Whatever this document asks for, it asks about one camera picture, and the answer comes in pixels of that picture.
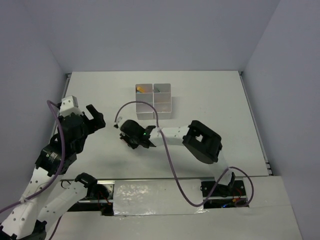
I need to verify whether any orange pink highlighter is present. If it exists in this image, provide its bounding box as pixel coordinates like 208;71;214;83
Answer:
136;86;146;92

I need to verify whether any clear tape roll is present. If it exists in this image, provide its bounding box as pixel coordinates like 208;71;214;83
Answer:
159;103;171;112

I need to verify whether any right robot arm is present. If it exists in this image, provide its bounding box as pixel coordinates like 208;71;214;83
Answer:
114;117;235;196

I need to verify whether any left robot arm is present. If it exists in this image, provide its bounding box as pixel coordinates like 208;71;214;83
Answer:
0;104;109;240

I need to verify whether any right white organizer tray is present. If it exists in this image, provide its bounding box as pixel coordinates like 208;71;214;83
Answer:
153;83;172;120

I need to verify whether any silver foil cover plate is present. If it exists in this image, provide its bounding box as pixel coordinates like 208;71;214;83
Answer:
113;179;205;216

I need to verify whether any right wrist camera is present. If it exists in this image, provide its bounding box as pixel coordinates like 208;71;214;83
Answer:
113;116;126;129

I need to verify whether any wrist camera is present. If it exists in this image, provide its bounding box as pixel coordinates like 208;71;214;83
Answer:
59;95;82;117
113;116;126;129

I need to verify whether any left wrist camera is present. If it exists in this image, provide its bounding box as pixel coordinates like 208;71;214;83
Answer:
59;95;82;117

